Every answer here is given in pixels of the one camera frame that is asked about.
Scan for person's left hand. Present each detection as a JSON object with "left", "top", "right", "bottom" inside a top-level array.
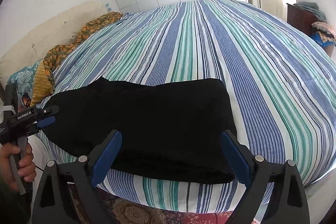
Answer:
[{"left": 1, "top": 143, "right": 37, "bottom": 192}]

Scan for dark brown wooden cabinet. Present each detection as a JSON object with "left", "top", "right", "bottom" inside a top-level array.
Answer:
[{"left": 287, "top": 1, "right": 327, "bottom": 36}]

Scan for black pants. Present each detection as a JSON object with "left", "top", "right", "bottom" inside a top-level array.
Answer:
[{"left": 43, "top": 78, "right": 236, "bottom": 184}]

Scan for blue green striped bedsheet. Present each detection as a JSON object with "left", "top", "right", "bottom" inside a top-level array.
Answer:
[{"left": 34, "top": 0, "right": 336, "bottom": 214}]

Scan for teal patterned pillow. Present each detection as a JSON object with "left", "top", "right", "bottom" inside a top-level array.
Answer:
[{"left": 7, "top": 60, "right": 42, "bottom": 108}]

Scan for pile of clothes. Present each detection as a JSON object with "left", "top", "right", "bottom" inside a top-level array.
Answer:
[{"left": 294, "top": 2, "right": 335, "bottom": 50}]

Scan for red patterned rug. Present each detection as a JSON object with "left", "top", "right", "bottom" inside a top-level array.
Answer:
[{"left": 68, "top": 181, "right": 232, "bottom": 224}]

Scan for orange floral blanket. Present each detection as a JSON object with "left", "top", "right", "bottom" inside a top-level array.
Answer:
[{"left": 30, "top": 12, "right": 123, "bottom": 106}]

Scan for beige padded headboard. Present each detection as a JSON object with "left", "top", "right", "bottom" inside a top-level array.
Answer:
[{"left": 1, "top": 1, "right": 108, "bottom": 86}]

